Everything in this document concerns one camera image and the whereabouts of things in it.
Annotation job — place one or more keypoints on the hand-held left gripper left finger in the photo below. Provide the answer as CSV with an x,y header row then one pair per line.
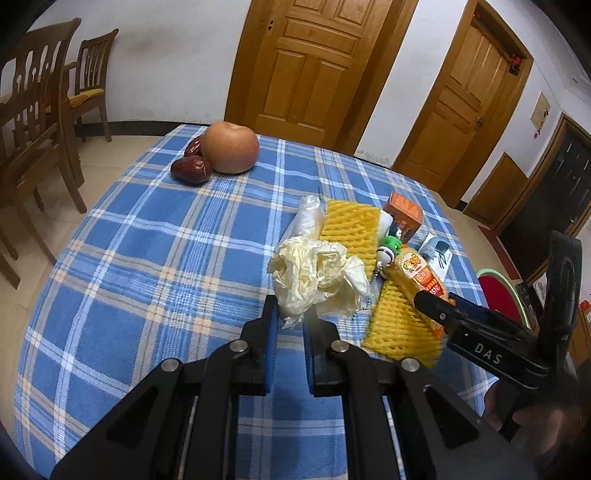
x,y
272,344

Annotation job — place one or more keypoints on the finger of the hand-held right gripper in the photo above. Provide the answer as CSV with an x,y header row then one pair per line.
x,y
489,317
436,310

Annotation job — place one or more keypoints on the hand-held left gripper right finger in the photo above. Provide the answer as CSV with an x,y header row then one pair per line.
x,y
309,357

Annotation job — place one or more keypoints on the red bin with green rim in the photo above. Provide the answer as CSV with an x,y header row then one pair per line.
x,y
498,295

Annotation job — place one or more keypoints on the orange yellow snack packet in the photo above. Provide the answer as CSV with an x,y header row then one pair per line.
x,y
415,272

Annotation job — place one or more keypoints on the yellow foam fruit net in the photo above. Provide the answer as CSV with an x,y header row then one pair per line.
x,y
348,226
392,327

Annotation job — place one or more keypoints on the white medicine box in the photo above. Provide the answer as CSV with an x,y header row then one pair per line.
x,y
434,247

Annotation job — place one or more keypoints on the white toy figure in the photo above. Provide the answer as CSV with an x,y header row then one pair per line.
x,y
385,256

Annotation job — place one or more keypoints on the person's right hand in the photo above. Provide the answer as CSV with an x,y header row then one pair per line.
x,y
554,424

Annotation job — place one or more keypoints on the orange box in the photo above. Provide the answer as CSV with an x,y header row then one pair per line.
x,y
404,212

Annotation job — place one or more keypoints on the small wooden cabinet door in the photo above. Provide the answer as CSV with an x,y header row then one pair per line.
x,y
496,191

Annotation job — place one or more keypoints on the clear plastic bag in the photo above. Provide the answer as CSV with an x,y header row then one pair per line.
x,y
304,219

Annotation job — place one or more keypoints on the blue plaid tablecloth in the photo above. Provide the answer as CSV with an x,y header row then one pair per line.
x,y
161,258

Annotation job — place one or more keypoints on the black door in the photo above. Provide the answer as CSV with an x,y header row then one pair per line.
x,y
558,184

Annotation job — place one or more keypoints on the red date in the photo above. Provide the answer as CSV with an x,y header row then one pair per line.
x,y
193,148
191,170

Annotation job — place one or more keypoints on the brown round pear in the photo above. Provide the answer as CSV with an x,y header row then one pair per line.
x,y
229,147

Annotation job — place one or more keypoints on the wooden panel door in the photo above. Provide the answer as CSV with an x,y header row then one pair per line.
x,y
461,106
314,69

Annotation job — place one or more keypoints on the wooden chair with yellow cushion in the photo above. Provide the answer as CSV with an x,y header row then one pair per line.
x,y
94,60

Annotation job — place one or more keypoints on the large wooden chair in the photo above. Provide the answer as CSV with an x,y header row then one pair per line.
x,y
27,92

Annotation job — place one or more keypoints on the beige wall panel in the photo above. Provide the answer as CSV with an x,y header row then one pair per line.
x,y
540,113

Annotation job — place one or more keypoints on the red wall decoration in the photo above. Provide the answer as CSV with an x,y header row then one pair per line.
x,y
514,64

